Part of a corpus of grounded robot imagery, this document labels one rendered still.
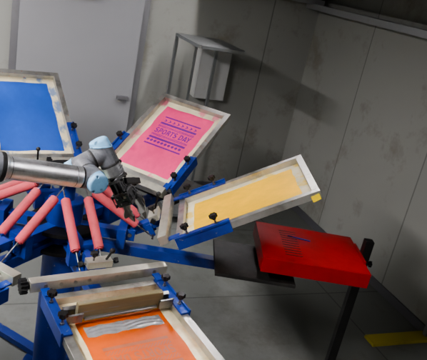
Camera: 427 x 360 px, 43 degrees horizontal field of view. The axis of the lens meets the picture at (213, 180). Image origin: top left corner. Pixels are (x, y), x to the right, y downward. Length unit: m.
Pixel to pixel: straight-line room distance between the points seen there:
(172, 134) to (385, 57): 2.54
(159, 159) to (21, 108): 1.02
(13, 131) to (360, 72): 3.53
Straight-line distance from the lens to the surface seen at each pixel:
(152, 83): 6.18
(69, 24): 5.87
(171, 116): 4.03
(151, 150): 3.81
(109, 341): 2.43
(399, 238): 5.26
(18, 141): 3.83
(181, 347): 2.46
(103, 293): 2.67
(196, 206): 3.27
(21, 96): 4.09
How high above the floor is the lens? 2.46
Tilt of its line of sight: 20 degrees down
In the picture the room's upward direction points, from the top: 12 degrees clockwise
